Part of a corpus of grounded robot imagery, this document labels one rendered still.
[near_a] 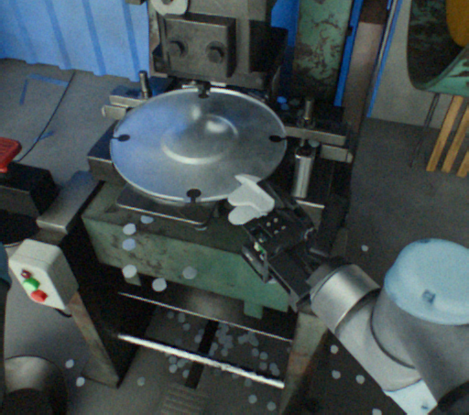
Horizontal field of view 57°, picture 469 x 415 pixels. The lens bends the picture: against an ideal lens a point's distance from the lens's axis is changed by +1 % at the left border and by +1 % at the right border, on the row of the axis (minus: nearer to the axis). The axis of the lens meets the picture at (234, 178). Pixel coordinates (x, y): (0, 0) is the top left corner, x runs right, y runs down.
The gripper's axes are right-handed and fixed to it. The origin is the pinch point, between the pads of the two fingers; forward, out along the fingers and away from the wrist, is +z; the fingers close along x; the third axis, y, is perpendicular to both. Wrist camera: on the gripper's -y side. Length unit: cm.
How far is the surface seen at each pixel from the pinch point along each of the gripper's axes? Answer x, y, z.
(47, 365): 72, 42, 32
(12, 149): 2.0, 26.4, 30.7
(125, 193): 0.0, 15.7, 8.2
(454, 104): 48, -116, 26
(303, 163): -0.1, -9.6, -2.0
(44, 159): 78, 16, 124
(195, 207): 0.1, 8.9, 0.0
